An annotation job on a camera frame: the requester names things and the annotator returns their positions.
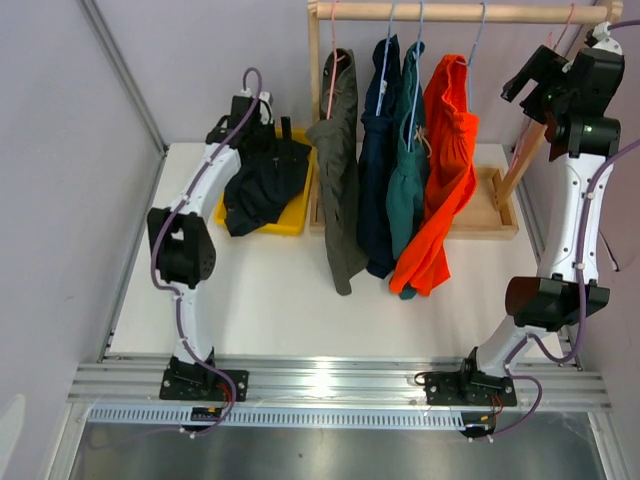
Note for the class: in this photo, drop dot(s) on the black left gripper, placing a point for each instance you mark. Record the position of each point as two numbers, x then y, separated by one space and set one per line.
269 129

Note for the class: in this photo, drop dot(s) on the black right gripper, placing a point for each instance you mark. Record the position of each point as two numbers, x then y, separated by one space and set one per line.
546 67

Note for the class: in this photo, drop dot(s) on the blue hanger with orange shorts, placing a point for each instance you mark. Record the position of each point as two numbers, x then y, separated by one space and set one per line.
469 63

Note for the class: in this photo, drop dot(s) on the pink hanger with black shorts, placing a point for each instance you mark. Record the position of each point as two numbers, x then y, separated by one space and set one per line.
553 45

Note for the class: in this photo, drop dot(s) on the black shorts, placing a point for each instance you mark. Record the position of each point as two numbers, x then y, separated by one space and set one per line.
264 186

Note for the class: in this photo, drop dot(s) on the orange shorts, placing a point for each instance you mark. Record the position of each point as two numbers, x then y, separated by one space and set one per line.
451 132

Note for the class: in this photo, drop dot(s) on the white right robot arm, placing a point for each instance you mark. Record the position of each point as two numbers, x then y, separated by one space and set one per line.
569 98

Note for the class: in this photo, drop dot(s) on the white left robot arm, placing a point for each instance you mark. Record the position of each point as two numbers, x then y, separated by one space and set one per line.
183 255

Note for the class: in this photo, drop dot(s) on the olive green shorts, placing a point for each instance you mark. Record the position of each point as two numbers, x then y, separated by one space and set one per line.
335 143

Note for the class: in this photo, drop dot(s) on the navy blue shorts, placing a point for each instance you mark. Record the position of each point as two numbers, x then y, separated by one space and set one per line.
375 164

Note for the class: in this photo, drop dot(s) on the teal green shorts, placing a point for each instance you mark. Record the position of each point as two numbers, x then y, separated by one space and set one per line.
405 194

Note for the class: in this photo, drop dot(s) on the blue hanger with teal shorts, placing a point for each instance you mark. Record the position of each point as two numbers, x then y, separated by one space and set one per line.
417 53

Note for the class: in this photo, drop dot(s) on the yellow plastic tray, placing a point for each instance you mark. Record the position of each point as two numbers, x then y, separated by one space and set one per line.
293 218

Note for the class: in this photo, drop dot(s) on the wooden clothes rack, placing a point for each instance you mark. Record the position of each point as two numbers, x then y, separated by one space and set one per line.
491 214

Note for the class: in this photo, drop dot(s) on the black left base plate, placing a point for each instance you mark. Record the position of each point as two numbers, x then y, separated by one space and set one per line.
203 385

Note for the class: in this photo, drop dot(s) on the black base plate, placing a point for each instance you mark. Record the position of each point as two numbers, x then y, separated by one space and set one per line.
203 385
450 390

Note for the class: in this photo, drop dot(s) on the aluminium mounting rail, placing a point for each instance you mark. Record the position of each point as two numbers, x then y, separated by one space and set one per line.
327 382

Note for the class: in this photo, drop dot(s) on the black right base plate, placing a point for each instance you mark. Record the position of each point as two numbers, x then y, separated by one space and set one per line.
450 390

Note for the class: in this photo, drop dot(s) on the white slotted cable duct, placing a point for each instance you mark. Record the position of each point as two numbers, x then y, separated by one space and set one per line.
412 419

